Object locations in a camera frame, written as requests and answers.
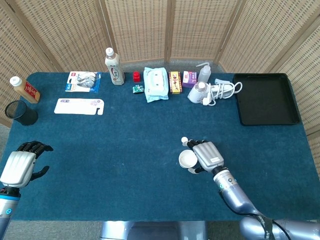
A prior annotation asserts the white floral paper cup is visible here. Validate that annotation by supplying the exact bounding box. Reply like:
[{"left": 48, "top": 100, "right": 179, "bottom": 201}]
[{"left": 178, "top": 149, "right": 199, "bottom": 169}]

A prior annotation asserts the clear squeeze wash bottle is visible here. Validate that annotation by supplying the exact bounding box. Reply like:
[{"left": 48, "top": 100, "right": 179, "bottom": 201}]
[{"left": 195, "top": 61, "right": 212, "bottom": 83}]

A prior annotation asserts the purple box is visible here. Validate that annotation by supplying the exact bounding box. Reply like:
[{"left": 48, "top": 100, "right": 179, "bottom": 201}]
[{"left": 182, "top": 70, "right": 198, "bottom": 89}]

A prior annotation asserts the milk tea plastic bottle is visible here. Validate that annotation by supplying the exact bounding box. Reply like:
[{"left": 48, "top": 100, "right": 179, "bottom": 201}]
[{"left": 104, "top": 47, "right": 126, "bottom": 86}]

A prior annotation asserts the brown bottle with red label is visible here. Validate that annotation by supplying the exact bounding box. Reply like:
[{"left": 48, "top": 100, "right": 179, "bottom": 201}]
[{"left": 9, "top": 76, "right": 41, "bottom": 104}]

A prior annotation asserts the blue blister pack of tape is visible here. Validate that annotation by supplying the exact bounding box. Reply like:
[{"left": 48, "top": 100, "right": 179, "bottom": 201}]
[{"left": 65, "top": 71, "right": 102, "bottom": 94}]

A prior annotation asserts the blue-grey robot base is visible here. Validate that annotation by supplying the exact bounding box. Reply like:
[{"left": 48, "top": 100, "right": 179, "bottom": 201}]
[{"left": 99, "top": 220, "right": 208, "bottom": 240}]

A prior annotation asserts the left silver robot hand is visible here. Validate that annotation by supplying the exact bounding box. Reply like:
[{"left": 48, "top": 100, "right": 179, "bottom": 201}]
[{"left": 0, "top": 140, "right": 54, "bottom": 190}]

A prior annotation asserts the white power cable with plug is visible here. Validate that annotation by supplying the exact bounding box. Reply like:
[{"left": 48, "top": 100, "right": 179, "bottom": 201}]
[{"left": 201, "top": 81, "right": 243, "bottom": 107}]

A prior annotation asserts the yellow and red box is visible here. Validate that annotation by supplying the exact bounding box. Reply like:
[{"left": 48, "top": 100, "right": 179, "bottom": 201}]
[{"left": 168, "top": 71, "right": 183, "bottom": 95}]

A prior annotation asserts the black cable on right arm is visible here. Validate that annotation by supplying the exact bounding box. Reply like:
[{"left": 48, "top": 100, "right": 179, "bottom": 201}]
[{"left": 218, "top": 189, "right": 293, "bottom": 240}]

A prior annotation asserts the flat white blister card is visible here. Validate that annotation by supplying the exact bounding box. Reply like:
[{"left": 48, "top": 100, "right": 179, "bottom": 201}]
[{"left": 53, "top": 97, "right": 105, "bottom": 116}]

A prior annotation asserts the black rectangular tray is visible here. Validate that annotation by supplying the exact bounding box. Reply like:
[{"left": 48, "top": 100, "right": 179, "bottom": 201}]
[{"left": 232, "top": 72, "right": 301, "bottom": 127}]

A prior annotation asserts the black mesh pen holder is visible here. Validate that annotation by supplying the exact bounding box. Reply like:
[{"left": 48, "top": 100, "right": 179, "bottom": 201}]
[{"left": 4, "top": 99, "right": 39, "bottom": 127}]

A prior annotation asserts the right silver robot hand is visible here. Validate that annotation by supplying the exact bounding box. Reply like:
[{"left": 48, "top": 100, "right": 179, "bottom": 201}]
[{"left": 181, "top": 139, "right": 225, "bottom": 175}]

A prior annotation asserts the bamboo folding screen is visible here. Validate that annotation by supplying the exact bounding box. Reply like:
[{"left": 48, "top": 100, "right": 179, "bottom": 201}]
[{"left": 0, "top": 0, "right": 320, "bottom": 187}]

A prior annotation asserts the light blue wet wipes pack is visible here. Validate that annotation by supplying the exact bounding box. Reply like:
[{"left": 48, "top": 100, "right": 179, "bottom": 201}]
[{"left": 143, "top": 66, "right": 170, "bottom": 104}]

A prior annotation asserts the blue carpet table mat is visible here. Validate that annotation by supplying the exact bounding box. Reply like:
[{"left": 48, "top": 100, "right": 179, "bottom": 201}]
[{"left": 0, "top": 71, "right": 320, "bottom": 222}]

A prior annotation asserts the white handheld steamer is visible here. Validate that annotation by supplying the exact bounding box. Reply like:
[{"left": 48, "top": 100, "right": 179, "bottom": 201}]
[{"left": 187, "top": 78, "right": 237, "bottom": 104}]

